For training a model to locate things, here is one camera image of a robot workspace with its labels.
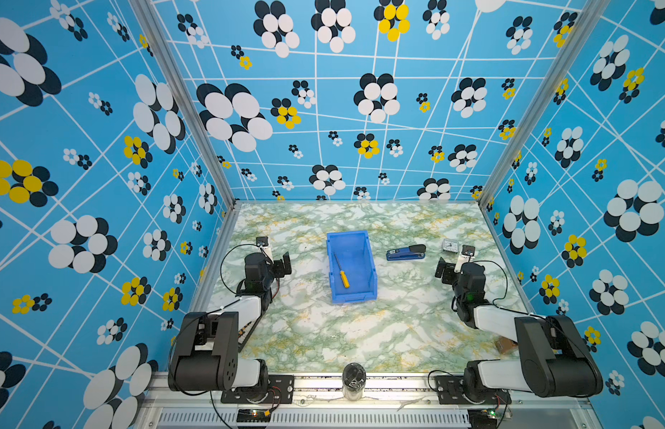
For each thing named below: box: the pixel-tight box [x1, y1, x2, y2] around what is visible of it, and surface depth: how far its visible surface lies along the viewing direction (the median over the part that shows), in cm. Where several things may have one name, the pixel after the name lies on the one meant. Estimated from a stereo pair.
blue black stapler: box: [386, 243, 427, 261], surface depth 102 cm
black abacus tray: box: [237, 314, 263, 354], surface depth 84 cm
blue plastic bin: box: [326, 230, 378, 304], surface depth 100 cm
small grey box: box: [441, 238, 459, 254], surface depth 106 cm
